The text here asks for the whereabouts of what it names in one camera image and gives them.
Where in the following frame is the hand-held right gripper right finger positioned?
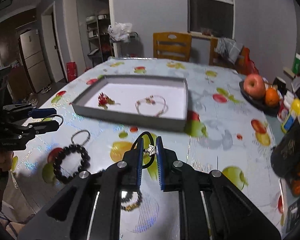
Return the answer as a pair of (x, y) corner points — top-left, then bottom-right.
(156, 136), (282, 240)

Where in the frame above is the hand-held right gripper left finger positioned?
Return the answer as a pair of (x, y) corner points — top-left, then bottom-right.
(17, 136), (144, 240)

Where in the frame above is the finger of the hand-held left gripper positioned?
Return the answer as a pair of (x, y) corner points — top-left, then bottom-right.
(2, 103), (57, 118)
(12, 119), (60, 140)

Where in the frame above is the black hair tie with star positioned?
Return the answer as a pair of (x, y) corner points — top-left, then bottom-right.
(131, 131), (161, 169)

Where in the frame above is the silver ring bangle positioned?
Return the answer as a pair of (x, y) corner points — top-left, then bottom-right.
(41, 114), (63, 128)

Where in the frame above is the grey hair tie ring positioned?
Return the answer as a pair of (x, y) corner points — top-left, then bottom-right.
(71, 129), (91, 147)

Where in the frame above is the large black bead bracelet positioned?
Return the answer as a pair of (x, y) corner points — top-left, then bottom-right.
(53, 144), (91, 180)

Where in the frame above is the dark and gold bead bracelet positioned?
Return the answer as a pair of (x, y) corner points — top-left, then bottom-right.
(120, 190), (143, 211)

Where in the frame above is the grey cardboard tray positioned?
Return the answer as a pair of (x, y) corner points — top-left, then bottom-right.
(71, 74), (189, 132)

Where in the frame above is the person's left hand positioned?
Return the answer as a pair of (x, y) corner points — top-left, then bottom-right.
(0, 150), (15, 173)

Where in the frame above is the silver refrigerator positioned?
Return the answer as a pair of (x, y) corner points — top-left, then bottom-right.
(18, 29), (52, 93)

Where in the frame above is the red paper bag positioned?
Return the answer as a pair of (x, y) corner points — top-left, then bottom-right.
(66, 62), (78, 82)

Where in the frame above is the fruit printed tablecloth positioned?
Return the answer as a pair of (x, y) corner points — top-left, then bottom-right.
(11, 56), (288, 240)

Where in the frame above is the metal shelf rack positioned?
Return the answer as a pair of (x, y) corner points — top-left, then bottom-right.
(86, 15), (113, 67)

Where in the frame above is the grey side cart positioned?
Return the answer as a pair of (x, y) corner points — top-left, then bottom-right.
(110, 31), (140, 58)

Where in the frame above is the black fruit plate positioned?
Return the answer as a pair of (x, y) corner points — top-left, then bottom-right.
(239, 80), (282, 117)

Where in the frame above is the white plastic bag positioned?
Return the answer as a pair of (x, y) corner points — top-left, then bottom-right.
(107, 22), (133, 42)

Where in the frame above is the red apple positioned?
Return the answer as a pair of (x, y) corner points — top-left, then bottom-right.
(244, 74), (266, 99)

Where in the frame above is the wooden chair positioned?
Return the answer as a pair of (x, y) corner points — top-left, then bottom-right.
(209, 37), (240, 67)
(153, 32), (192, 62)

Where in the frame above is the orange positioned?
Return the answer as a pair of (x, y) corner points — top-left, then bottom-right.
(265, 87), (280, 107)

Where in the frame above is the red plastic bag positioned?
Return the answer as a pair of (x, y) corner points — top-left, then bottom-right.
(236, 47), (259, 75)

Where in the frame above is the grey plaid cloth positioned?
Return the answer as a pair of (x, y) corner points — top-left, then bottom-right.
(216, 37), (244, 64)

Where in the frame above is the yellow lid bottle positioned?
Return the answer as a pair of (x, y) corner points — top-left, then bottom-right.
(281, 99), (300, 133)

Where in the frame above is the window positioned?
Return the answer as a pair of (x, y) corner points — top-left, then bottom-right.
(187, 0), (235, 39)

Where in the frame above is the green box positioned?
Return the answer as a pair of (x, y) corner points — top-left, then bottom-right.
(292, 54), (300, 73)

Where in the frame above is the pink cord bracelet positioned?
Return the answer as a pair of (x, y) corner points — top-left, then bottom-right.
(135, 95), (168, 117)

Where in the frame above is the red bead bracelet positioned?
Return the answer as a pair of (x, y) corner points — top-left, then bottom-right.
(97, 92), (121, 110)

